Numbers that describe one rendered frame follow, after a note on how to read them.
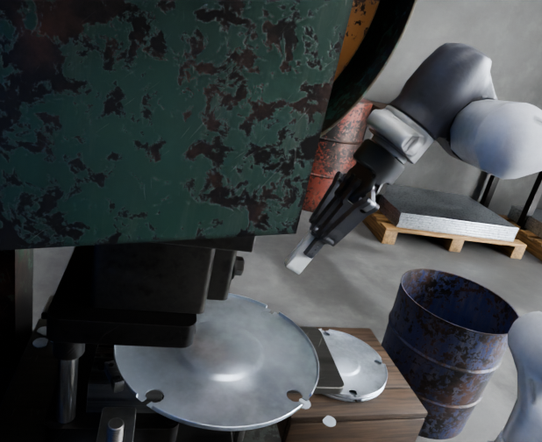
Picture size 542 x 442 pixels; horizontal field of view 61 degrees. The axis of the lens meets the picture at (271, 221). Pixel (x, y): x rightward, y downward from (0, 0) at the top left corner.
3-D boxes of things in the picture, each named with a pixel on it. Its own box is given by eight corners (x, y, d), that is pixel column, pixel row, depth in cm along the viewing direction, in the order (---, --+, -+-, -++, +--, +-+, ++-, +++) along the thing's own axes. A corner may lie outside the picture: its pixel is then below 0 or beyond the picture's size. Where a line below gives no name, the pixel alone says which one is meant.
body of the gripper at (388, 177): (417, 173, 68) (375, 221, 70) (390, 156, 76) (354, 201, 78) (382, 145, 65) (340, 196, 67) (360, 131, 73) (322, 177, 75)
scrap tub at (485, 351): (436, 366, 208) (474, 273, 190) (493, 444, 170) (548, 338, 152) (350, 362, 197) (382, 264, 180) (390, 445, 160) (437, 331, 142)
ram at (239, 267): (228, 258, 69) (267, 52, 58) (240, 317, 56) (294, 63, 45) (107, 245, 65) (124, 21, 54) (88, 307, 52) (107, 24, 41)
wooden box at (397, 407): (344, 404, 173) (369, 327, 160) (390, 500, 140) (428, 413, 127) (239, 407, 161) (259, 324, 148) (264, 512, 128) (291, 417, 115)
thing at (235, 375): (207, 276, 85) (208, 273, 84) (349, 353, 72) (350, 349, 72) (66, 345, 61) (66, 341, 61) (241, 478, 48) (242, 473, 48)
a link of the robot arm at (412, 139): (415, 132, 75) (393, 159, 76) (362, 85, 70) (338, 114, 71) (459, 153, 64) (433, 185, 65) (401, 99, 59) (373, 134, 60)
